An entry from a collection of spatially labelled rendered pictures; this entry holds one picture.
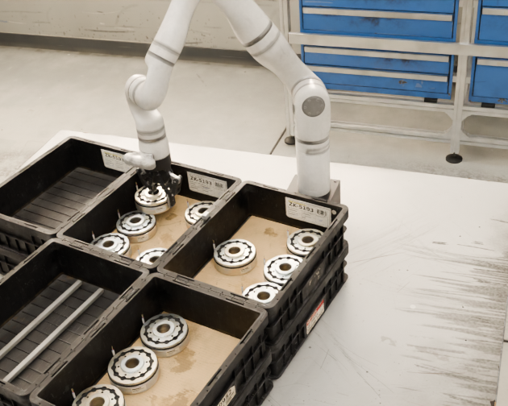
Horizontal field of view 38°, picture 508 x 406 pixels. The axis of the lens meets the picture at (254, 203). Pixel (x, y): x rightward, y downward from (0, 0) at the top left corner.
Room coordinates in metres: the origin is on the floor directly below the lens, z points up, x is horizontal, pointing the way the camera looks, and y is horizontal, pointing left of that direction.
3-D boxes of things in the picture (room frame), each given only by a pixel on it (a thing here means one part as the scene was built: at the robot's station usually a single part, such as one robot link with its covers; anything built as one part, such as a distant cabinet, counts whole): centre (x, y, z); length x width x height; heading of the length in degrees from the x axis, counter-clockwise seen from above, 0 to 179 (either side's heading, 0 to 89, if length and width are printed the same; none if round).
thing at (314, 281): (1.35, 0.00, 0.87); 0.40 x 0.30 x 0.11; 147
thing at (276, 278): (1.31, -0.06, 0.86); 0.10 x 0.10 x 0.01
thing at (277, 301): (1.35, 0.00, 0.92); 0.40 x 0.30 x 0.02; 147
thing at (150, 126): (1.62, 0.24, 1.15); 0.09 x 0.07 x 0.15; 33
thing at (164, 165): (1.61, 0.24, 0.99); 0.08 x 0.08 x 0.09
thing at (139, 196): (1.63, 0.26, 0.89); 0.10 x 0.10 x 0.01
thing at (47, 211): (1.68, 0.50, 0.87); 0.40 x 0.30 x 0.11; 147
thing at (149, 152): (1.59, 0.25, 1.06); 0.11 x 0.09 x 0.06; 146
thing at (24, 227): (1.68, 0.50, 0.92); 0.40 x 0.30 x 0.02; 147
